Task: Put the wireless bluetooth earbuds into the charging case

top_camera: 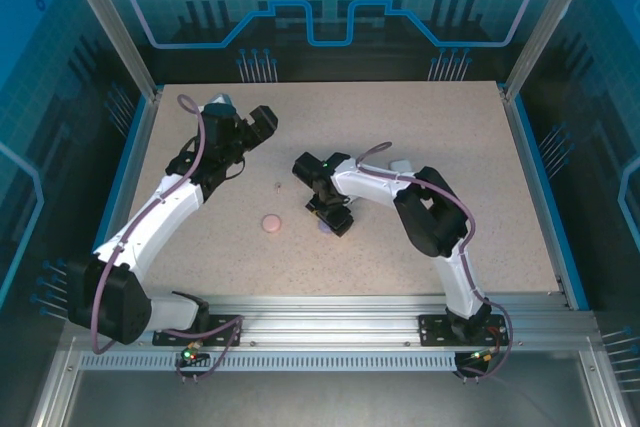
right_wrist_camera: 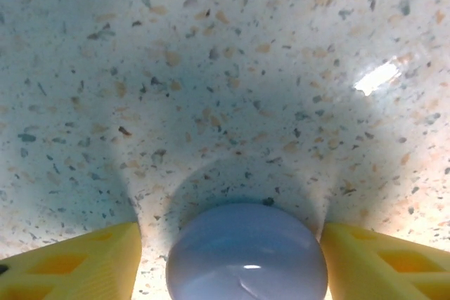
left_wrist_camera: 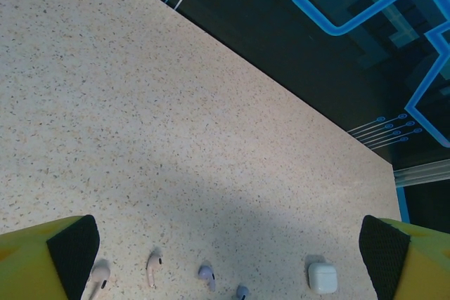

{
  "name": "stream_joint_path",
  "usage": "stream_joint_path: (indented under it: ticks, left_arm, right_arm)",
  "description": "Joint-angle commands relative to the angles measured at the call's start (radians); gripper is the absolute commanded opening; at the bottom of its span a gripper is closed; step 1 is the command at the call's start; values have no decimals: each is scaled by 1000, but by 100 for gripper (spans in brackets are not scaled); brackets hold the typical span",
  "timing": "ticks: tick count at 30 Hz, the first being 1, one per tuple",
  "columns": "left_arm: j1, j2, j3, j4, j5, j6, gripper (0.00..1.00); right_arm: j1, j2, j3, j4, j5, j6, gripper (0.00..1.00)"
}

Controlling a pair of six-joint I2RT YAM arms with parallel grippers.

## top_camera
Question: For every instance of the purple earbud charging case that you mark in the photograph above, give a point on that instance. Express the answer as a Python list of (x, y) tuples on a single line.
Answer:
[(323, 229)]

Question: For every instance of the pink earbud charging case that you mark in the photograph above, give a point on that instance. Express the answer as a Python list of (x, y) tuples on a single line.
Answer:
[(272, 223)]

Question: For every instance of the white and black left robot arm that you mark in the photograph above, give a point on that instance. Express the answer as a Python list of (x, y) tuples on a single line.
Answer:
[(150, 227)]

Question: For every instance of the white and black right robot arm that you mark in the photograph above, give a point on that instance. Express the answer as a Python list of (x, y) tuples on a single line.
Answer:
[(375, 184)]

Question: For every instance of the slotted metal strip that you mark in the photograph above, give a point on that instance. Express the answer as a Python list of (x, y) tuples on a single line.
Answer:
[(325, 362)]

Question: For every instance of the small LED connector board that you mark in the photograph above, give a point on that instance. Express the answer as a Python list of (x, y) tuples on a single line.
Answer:
[(477, 358), (191, 354)]

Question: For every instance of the aluminium table side rail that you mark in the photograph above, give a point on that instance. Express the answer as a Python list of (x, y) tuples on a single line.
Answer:
[(537, 197), (148, 119)]

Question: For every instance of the long aluminium mounting rail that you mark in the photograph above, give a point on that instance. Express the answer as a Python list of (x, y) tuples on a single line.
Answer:
[(325, 319)]

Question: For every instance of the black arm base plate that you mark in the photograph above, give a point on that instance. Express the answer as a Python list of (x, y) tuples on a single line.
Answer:
[(225, 329), (435, 329)]

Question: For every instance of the aluminium frame post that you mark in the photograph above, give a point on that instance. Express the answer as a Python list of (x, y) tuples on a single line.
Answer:
[(112, 22), (547, 22)]

